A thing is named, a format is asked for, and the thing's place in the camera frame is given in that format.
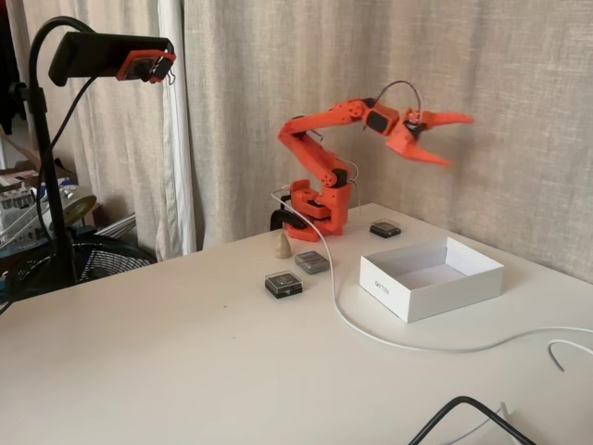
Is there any beige linen curtain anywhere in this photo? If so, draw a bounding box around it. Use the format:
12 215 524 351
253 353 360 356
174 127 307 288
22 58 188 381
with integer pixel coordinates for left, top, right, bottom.
183 0 593 285

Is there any long white cable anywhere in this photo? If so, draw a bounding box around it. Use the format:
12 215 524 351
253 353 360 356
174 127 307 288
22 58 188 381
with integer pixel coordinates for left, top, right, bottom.
271 187 593 354

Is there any thick black cable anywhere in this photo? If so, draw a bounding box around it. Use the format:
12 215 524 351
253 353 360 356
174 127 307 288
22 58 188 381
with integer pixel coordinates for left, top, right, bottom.
407 396 538 445

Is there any grey small case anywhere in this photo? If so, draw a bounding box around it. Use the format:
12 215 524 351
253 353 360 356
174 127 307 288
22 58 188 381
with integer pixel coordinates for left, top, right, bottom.
295 250 331 275

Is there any thin black gripper wire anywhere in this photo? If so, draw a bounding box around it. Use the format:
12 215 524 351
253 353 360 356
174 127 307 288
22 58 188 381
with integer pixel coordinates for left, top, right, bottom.
375 80 426 117

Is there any beige small figurine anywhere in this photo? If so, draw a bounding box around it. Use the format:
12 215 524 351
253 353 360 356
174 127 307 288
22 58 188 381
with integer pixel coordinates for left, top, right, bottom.
271 230 294 259

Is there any black table clamp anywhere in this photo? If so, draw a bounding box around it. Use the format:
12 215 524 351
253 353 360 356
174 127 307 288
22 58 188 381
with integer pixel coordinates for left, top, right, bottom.
270 208 316 231

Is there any gold lamp shade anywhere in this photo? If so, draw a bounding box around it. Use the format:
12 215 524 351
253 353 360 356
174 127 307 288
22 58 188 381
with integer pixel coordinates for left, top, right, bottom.
60 184 98 224

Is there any white cardboard box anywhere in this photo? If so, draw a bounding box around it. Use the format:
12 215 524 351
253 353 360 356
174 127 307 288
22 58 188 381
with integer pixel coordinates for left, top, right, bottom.
360 236 505 324

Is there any black floor fan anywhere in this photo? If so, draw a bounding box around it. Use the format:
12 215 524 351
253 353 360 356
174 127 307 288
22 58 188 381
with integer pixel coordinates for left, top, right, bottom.
0 234 158 305

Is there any brown cardboard box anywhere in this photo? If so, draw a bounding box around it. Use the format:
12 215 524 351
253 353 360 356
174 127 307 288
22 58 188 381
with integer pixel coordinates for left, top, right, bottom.
0 132 79 189

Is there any thin black camera cable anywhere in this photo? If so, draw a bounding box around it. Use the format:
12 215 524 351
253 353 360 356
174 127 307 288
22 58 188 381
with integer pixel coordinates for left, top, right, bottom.
36 76 95 242

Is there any black case with clear lid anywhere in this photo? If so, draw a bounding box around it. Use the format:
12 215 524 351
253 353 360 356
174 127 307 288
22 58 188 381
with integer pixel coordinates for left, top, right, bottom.
264 271 305 301
369 219 402 239

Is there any camera on black stand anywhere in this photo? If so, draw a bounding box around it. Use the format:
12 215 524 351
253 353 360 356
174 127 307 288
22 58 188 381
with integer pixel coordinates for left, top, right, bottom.
6 0 196 261

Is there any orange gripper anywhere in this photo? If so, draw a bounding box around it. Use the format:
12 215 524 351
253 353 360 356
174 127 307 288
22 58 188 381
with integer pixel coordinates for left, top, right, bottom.
367 105 475 169

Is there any black gooseneck stand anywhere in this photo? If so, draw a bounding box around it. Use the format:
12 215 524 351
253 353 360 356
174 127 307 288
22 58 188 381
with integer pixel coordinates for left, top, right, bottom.
7 16 94 286

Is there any orange camera mount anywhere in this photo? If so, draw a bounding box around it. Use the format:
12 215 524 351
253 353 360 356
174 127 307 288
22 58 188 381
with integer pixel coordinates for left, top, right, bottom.
116 51 178 85

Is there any black holder clamp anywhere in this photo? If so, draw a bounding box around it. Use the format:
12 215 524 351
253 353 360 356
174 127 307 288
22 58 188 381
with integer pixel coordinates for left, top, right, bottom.
48 31 176 87

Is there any short white cable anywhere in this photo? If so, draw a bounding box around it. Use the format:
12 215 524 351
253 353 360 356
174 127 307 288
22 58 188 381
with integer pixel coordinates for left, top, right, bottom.
549 340 593 372

